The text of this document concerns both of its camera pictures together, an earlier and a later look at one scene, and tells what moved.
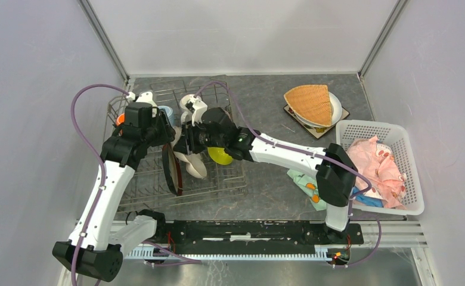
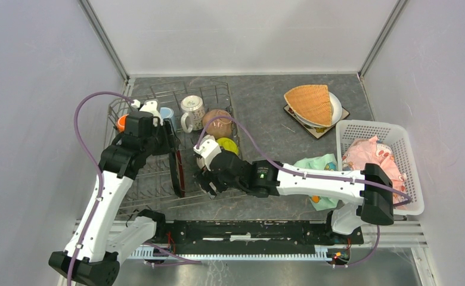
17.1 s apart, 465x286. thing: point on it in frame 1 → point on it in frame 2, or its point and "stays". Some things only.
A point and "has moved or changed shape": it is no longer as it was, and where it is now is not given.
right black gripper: [188, 144] → [204, 177]
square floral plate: [315, 131] stays
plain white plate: [336, 110] stays
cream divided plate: [195, 166] → [213, 188]
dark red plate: [172, 170] has moved or changed shape
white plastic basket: [349, 131] stays
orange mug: [120, 119] stays
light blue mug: [170, 114] stays
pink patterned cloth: [375, 161] stays
